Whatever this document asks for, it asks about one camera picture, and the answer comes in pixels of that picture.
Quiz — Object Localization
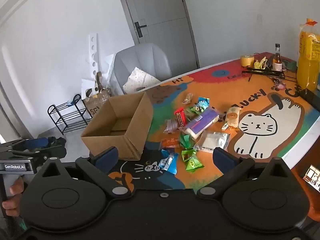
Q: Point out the blue white candy packet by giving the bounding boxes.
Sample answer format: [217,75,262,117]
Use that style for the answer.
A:
[159,149,179,175]

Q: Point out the round pastry packet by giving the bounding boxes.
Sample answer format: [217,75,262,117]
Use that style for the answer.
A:
[224,106,242,128]

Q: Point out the dark green box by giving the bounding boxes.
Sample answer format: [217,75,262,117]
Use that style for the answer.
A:
[282,59,298,72]

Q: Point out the clear jelly cup packet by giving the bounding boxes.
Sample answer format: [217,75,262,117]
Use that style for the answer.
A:
[164,119,180,134]

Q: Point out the teal snack packet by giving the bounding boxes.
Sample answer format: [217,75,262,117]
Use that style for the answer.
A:
[196,97,210,109]

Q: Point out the black door handle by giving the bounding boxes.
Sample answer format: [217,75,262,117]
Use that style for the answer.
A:
[134,21,147,38]

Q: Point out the green candy packet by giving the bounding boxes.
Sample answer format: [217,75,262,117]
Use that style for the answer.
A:
[179,133,197,149]

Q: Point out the red chocolate packet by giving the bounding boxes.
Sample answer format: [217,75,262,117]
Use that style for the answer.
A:
[174,107,187,128]

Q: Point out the purple snack packet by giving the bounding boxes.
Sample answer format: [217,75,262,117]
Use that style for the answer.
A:
[180,107,220,139]

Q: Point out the black shoes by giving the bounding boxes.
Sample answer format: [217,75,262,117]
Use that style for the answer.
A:
[47,136,67,148]

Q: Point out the brown printed cardboard box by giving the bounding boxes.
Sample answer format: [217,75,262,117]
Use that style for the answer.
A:
[84,71,113,117]

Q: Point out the black metal stand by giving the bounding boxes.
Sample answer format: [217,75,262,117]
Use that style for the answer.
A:
[242,65,287,82]

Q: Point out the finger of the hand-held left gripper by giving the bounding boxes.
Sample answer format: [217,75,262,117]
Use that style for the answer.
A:
[0,137,52,152]
[11,147,67,159]

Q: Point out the black flat device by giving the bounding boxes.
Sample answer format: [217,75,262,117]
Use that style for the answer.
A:
[299,88,320,108]

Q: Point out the colourful printed cat mat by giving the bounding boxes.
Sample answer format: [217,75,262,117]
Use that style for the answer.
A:
[106,52,320,191]

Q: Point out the clear peanut packet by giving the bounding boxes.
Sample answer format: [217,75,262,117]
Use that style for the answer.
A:
[182,92,194,105]

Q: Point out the orange snack packet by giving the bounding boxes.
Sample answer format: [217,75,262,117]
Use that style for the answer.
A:
[160,138,180,149]

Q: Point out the black shoe rack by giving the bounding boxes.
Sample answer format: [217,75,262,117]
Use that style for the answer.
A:
[47,94,93,135]

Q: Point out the brown glass bottle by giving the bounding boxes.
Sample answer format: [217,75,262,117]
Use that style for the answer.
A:
[272,43,283,72]

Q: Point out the white foam piece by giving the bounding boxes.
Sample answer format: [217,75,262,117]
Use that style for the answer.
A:
[99,54,117,85]

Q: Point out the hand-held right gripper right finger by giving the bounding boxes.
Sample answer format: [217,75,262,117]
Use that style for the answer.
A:
[197,147,293,199]

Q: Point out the large yellow drink bottle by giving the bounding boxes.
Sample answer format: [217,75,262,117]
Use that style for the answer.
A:
[296,18,320,91]

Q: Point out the dotted white pillow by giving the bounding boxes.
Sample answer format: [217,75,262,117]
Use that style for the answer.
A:
[122,67,162,94]

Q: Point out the grey chair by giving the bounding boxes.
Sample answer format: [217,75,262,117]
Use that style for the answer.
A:
[109,42,172,95]

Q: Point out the green round-label packet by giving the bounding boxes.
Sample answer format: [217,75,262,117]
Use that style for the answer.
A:
[185,155,204,173]

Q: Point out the person's left hand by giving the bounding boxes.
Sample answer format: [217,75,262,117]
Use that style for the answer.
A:
[2,176,25,217]

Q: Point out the white foam board with holes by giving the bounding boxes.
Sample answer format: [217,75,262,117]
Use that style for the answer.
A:
[85,32,99,80]

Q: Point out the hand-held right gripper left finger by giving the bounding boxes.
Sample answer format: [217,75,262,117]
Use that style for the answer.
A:
[32,147,132,199]

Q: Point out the pink keychain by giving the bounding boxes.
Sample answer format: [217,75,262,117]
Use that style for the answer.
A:
[271,79,285,90]

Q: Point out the yellow tape roll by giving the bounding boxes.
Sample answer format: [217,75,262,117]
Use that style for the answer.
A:
[240,54,254,67]

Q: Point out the grey door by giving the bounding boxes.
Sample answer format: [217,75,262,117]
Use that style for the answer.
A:
[115,0,200,69]

